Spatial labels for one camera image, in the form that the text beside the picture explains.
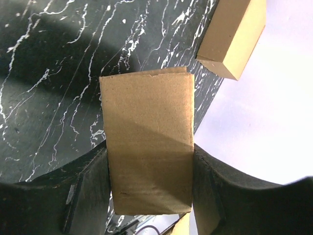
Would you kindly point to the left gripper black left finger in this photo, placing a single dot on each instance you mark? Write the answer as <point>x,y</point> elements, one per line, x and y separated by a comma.
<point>71,200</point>

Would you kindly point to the yellow flat board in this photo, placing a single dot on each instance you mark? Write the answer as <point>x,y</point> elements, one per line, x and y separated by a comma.
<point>182,227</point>

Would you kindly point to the closed brown cardboard box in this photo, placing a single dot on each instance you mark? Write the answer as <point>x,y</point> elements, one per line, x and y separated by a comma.
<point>231,36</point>

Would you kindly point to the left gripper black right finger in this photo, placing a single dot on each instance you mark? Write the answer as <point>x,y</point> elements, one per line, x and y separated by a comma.
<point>227,201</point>

